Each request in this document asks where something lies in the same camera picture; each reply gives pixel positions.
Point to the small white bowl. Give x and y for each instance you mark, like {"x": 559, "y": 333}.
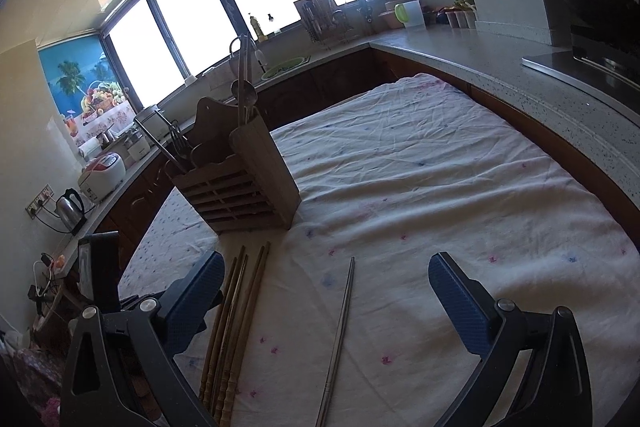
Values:
{"x": 190, "y": 80}

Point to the steel electric kettle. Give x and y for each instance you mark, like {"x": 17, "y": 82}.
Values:
{"x": 70, "y": 209}

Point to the wooden utensil holder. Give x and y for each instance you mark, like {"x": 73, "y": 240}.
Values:
{"x": 260, "y": 177}

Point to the white pink rice cooker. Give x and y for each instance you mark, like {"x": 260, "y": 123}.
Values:
{"x": 102, "y": 174}

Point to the yellow detergent bottle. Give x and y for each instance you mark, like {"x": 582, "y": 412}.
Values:
{"x": 257, "y": 29}

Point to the dish drying rack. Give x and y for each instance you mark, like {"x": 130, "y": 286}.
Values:
{"x": 320, "y": 19}

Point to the curved sink faucet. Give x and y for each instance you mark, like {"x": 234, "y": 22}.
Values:
{"x": 260, "y": 57}

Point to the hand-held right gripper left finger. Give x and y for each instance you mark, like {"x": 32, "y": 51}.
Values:
{"x": 195, "y": 302}

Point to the white and green container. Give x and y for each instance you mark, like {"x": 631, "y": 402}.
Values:
{"x": 412, "y": 14}

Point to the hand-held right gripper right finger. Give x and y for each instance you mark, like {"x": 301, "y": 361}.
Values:
{"x": 457, "y": 302}

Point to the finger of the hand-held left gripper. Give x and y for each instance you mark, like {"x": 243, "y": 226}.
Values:
{"x": 100, "y": 267}

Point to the white wall socket strip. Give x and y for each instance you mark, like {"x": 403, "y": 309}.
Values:
{"x": 39, "y": 202}

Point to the metal fork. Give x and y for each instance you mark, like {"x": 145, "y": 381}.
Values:
{"x": 176, "y": 138}

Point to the thin metal chopstick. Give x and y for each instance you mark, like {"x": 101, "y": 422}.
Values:
{"x": 247, "y": 67}

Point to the green wash basin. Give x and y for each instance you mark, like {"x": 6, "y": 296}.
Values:
{"x": 280, "y": 68}

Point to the white spice jar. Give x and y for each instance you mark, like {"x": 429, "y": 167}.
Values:
{"x": 462, "y": 19}
{"x": 452, "y": 19}
{"x": 471, "y": 19}

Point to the gas stove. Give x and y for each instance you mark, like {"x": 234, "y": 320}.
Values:
{"x": 600, "y": 57}

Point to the blue fruit wall poster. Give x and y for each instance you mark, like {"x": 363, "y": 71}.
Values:
{"x": 65, "y": 77}

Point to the white floral tablecloth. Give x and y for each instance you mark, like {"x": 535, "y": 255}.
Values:
{"x": 400, "y": 187}

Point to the small orange object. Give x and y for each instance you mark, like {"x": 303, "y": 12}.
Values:
{"x": 60, "y": 261}

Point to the paper towel roll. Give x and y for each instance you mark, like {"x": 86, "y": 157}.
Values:
{"x": 90, "y": 149}

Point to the pink plastic container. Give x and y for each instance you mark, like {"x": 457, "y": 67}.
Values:
{"x": 389, "y": 19}

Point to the bunch of wooden chopsticks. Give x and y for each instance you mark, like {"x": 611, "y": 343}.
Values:
{"x": 232, "y": 332}

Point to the metal spoon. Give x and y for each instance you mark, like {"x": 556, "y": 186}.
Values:
{"x": 235, "y": 88}
{"x": 251, "y": 96}

